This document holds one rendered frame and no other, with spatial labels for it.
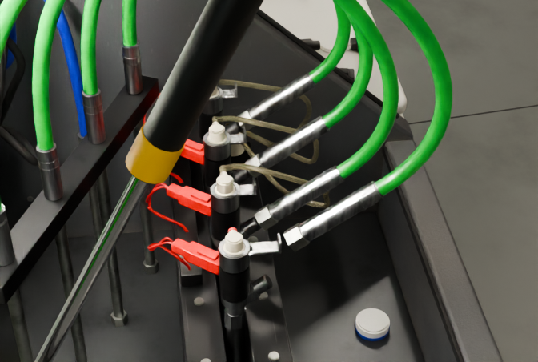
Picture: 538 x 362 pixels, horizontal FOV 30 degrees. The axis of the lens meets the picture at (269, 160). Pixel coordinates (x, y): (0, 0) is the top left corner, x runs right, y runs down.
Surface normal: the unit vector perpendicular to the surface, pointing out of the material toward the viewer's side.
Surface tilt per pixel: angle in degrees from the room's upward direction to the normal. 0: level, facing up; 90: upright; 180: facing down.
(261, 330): 0
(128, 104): 0
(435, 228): 0
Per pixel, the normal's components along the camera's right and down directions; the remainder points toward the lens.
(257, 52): 0.14, 0.63
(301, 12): 0.01, -0.77
